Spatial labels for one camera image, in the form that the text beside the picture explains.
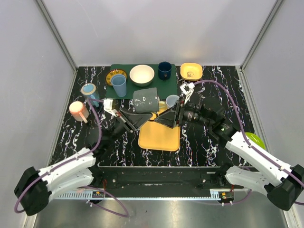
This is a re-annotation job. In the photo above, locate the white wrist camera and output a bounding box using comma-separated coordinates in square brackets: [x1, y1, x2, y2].
[103, 98, 117, 116]
[180, 82, 195, 103]

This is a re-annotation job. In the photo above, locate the dark grey mug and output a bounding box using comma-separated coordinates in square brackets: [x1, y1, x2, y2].
[133, 87, 160, 114]

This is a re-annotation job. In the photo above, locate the dark green mat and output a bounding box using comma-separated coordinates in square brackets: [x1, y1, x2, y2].
[105, 64, 178, 99]

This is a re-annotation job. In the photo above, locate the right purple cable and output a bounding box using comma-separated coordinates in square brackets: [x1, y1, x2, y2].
[193, 79, 304, 206]

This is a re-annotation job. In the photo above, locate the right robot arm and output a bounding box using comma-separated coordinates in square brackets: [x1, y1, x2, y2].
[155, 98, 304, 211]

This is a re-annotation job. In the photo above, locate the light blue mug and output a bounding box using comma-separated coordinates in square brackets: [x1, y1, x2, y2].
[165, 95, 180, 109]

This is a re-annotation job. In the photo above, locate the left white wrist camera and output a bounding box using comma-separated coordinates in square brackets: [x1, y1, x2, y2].
[103, 98, 117, 116]

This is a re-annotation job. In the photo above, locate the lime green plate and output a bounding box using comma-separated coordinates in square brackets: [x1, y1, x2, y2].
[245, 132, 266, 150]

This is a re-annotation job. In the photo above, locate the yellow patterned saucer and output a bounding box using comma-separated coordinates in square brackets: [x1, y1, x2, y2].
[105, 69, 127, 86]

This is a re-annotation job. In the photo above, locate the pale green mug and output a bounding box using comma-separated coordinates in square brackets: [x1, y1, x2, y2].
[159, 101, 167, 110]

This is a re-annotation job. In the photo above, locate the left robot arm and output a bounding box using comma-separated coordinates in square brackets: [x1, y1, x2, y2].
[14, 109, 152, 216]

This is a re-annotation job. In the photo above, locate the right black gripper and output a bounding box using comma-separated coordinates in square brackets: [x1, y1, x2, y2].
[154, 96, 212, 129]

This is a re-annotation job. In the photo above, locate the blue butterfly mug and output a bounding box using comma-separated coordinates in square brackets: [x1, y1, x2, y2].
[81, 83, 100, 107]

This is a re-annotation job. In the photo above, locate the light blue plastic cup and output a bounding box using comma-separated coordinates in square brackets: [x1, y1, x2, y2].
[111, 74, 127, 97]

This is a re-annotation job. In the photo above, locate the white bowl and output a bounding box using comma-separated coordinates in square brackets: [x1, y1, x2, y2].
[129, 65, 155, 87]

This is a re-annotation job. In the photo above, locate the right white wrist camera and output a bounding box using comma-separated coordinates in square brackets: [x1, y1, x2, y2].
[180, 82, 195, 103]

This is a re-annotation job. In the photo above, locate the pink mug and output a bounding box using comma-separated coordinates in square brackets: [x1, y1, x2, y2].
[69, 101, 89, 123]

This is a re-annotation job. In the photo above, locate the navy blue mug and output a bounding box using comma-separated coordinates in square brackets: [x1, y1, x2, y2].
[158, 61, 172, 80]

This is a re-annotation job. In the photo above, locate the yellow plastic tray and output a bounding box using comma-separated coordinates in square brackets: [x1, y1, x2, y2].
[138, 114, 181, 152]

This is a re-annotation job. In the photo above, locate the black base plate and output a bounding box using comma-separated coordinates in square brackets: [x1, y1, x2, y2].
[91, 166, 232, 199]

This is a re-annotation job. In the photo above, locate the yellow square bowl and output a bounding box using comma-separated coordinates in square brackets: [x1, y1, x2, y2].
[180, 63, 203, 81]

